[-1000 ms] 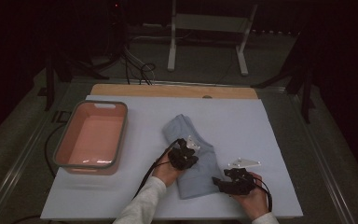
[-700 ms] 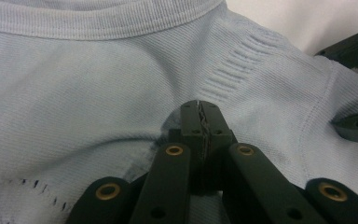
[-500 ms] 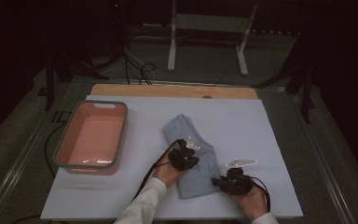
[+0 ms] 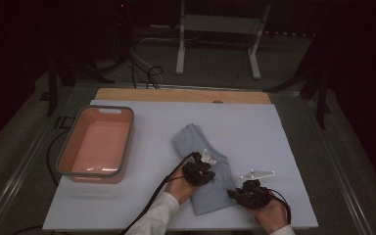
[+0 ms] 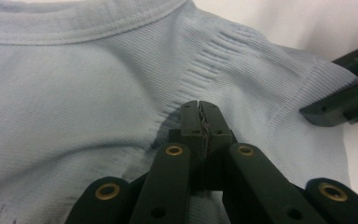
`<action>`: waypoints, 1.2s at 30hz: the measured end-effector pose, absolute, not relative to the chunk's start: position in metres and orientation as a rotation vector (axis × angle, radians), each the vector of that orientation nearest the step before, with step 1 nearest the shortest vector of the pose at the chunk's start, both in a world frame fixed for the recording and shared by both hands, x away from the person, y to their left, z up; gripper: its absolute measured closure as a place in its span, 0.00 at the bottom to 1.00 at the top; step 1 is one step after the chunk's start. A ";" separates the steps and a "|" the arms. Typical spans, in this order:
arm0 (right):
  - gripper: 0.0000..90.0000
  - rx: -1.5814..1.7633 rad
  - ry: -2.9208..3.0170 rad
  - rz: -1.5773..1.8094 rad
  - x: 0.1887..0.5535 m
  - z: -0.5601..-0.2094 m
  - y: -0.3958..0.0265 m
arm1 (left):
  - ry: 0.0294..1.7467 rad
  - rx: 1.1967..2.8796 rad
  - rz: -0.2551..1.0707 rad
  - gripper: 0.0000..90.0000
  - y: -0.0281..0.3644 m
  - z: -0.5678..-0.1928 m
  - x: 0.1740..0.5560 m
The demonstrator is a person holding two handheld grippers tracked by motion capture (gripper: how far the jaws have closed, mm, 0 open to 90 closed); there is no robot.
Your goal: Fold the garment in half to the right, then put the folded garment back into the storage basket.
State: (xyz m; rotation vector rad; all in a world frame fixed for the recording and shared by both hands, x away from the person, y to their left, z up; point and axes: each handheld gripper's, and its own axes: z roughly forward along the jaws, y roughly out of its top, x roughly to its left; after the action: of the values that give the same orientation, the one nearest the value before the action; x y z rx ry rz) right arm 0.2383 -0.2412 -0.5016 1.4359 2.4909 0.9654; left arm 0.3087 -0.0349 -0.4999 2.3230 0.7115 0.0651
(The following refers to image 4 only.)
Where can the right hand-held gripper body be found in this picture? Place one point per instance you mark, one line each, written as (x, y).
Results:
(254, 196)

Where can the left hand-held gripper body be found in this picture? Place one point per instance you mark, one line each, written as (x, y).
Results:
(194, 171)

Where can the light blue tank top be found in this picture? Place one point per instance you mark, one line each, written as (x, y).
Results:
(215, 196)

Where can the pink plastic basin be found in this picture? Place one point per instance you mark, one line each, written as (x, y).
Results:
(98, 147)

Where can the person's left hand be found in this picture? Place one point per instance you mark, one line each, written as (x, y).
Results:
(178, 187)

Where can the person's right hand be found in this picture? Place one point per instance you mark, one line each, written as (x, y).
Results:
(271, 217)

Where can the white table cover sheet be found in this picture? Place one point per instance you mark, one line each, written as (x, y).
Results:
(258, 130)

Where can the black tripod stand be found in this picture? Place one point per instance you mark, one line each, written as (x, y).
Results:
(53, 91)
(321, 98)

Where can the white power strip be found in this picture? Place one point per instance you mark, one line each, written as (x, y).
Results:
(159, 26)

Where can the white metal stand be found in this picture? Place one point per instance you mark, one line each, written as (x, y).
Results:
(222, 23)

